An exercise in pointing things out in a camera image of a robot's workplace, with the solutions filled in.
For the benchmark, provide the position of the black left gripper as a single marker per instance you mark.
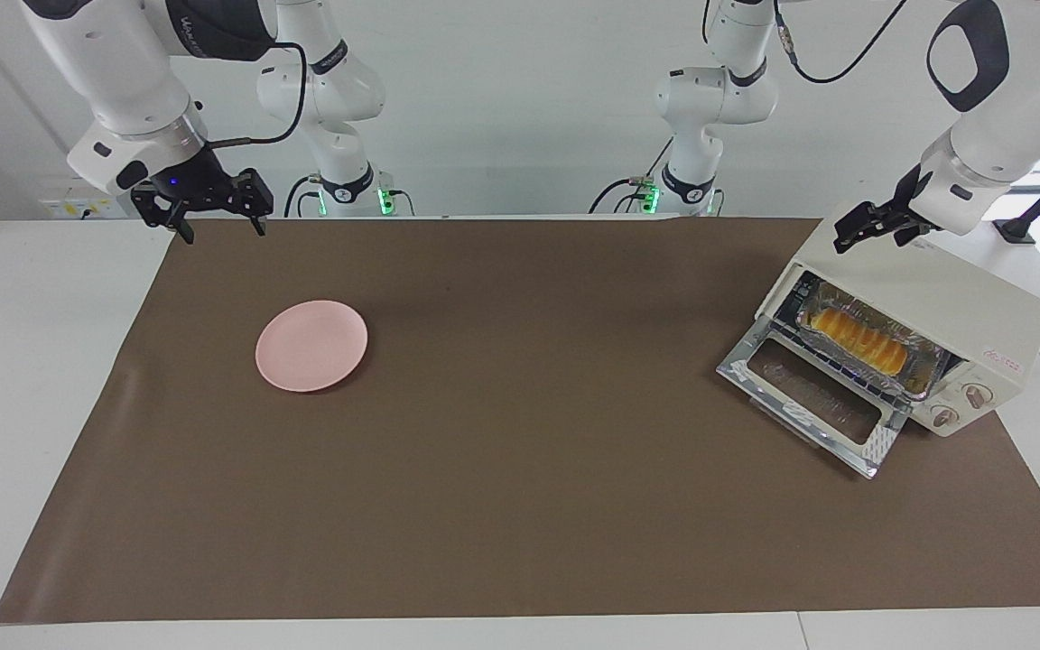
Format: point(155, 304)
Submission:
point(897, 215)

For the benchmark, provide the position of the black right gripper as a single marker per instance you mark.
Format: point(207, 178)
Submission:
point(199, 185)

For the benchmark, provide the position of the sliced yellow bread loaf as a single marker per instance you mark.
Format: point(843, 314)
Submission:
point(858, 338)

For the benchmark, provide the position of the aluminium foil tray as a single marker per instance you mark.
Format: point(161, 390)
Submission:
point(926, 370)

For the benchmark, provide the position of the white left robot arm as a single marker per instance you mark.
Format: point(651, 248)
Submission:
point(1007, 117)

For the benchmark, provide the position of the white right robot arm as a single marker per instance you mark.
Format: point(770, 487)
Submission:
point(114, 63)

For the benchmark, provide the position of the cream toaster oven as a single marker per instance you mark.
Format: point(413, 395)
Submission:
point(953, 298)

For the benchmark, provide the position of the large oven knob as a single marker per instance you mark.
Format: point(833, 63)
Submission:
point(978, 394)

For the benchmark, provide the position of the glass oven door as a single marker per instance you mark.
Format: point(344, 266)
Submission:
point(741, 368)

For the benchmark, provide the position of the small oven knob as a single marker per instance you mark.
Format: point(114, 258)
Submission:
point(942, 416)

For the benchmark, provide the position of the pink round plate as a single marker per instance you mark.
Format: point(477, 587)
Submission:
point(311, 346)

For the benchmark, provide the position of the brown table mat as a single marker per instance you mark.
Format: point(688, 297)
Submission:
point(529, 451)

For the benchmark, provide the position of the white wall power socket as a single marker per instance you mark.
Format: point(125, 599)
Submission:
point(64, 209)

